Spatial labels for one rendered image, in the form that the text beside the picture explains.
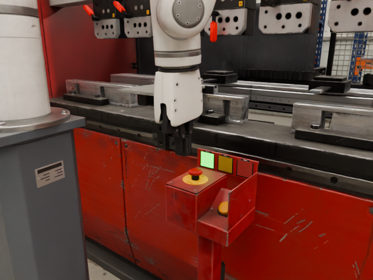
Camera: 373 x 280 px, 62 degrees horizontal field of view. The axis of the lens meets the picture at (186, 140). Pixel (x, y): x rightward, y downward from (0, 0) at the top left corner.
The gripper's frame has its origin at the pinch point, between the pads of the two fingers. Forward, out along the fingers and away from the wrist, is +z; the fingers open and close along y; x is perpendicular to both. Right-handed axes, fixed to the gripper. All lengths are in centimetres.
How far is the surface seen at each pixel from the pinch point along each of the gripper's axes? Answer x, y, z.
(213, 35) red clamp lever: -21, -45, -19
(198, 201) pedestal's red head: -4.4, -10.6, 20.3
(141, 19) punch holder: -56, -49, -25
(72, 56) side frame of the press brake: -122, -59, -9
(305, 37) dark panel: -9, -104, -15
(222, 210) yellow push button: 0.0, -15.2, 24.0
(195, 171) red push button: -8.9, -15.9, 15.2
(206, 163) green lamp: -11.3, -25.3, 16.8
